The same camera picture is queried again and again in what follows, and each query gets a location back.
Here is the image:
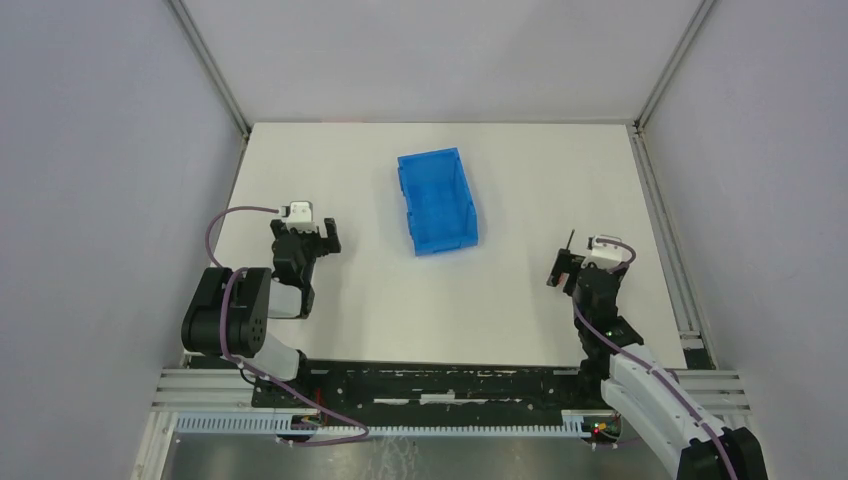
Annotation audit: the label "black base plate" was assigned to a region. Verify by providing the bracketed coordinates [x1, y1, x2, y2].
[291, 359, 609, 430]

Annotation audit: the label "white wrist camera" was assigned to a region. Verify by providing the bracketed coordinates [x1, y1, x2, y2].
[583, 235, 629, 270]
[279, 201, 318, 234]

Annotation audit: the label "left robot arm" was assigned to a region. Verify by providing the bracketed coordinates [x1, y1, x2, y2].
[181, 217, 341, 381]

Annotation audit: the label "aluminium frame rails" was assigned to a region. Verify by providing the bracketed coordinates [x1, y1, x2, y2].
[152, 369, 752, 416]

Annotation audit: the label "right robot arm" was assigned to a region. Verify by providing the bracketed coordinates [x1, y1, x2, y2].
[547, 237, 768, 479]

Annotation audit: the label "blue plastic bin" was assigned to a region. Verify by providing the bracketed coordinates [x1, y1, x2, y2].
[397, 148, 479, 256]

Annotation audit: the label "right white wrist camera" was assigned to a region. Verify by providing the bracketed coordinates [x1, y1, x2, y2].
[583, 235, 629, 270]

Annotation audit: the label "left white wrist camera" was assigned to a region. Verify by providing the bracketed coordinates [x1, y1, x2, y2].
[279, 201, 318, 234]

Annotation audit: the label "white cable duct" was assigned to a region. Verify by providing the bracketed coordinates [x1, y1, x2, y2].
[175, 412, 592, 439]

